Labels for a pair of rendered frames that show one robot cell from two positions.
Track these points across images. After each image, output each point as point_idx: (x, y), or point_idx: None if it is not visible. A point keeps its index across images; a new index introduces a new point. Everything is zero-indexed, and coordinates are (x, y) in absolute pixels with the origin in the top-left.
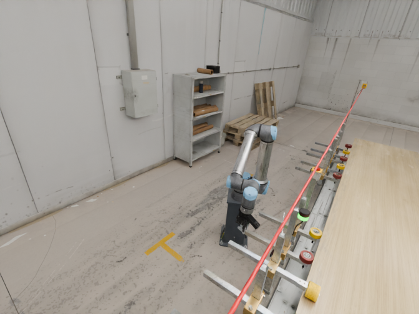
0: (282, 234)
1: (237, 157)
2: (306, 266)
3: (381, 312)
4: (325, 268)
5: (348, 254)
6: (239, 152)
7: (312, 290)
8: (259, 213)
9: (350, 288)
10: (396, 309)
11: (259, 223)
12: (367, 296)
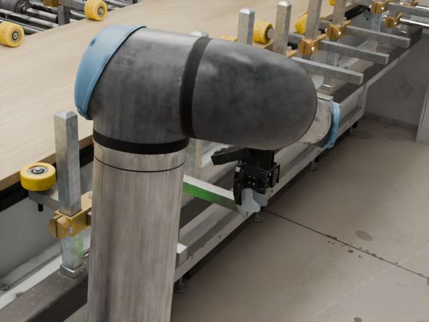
0: (200, 30)
1: (319, 101)
2: (57, 253)
3: (35, 87)
4: (83, 121)
5: (0, 137)
6: (319, 106)
7: None
8: (185, 246)
9: (58, 103)
10: (4, 88)
11: (211, 156)
12: (36, 98)
